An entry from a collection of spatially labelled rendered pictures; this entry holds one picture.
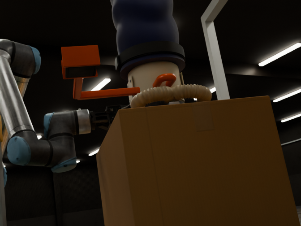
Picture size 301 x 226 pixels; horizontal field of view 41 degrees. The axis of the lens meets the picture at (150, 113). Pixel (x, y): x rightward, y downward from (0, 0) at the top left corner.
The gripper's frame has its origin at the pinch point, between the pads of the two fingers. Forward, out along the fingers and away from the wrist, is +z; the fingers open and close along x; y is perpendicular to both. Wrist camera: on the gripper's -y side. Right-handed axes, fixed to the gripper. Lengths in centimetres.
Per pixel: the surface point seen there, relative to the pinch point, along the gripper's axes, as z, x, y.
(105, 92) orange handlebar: -17.1, -0.1, 33.1
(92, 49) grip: -23, 1, 62
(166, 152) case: -9, -25, 59
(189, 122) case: -2, -19, 59
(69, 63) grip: -28, -2, 62
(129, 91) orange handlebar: -9.9, -0.7, 33.1
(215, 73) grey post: 179, 131, -313
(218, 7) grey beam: 186, 204, -275
